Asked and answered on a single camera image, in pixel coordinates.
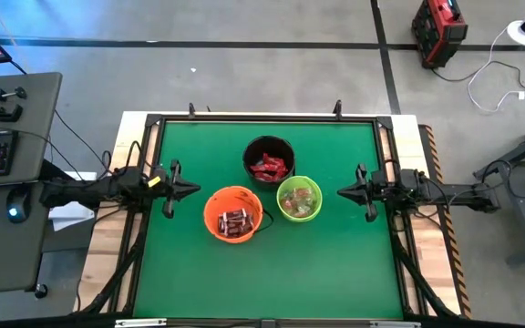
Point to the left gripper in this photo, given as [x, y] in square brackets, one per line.
[162, 189]

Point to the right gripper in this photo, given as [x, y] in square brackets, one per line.
[385, 187]

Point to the orange pumpkin bucket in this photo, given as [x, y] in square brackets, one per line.
[226, 198]

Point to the brown Hershey's chocolate bar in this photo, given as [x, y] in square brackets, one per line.
[243, 223]
[223, 225]
[237, 232]
[235, 213]

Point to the green ghost-face bucket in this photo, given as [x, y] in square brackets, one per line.
[299, 219]

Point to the clear bag red candy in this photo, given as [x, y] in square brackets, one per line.
[287, 202]

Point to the black plastic bucket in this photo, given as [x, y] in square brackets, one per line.
[255, 150]

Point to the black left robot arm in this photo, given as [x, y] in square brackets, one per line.
[94, 189]

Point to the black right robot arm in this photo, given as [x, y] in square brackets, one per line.
[454, 193]

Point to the black table edge clamp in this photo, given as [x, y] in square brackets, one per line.
[192, 110]
[337, 109]

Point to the green felt table mat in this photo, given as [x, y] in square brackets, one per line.
[189, 273]

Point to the white paper sheet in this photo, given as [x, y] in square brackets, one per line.
[68, 216]

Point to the yellow black hazard strip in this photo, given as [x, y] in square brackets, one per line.
[456, 273]

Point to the black computer mouse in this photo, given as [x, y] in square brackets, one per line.
[17, 205]

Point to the black desk knob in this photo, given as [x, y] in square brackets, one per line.
[40, 291]

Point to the red black portable generator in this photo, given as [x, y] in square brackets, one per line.
[438, 32]

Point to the black aluminium table frame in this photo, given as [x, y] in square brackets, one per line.
[226, 118]

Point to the silver metal bracket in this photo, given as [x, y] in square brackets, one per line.
[139, 323]
[394, 324]

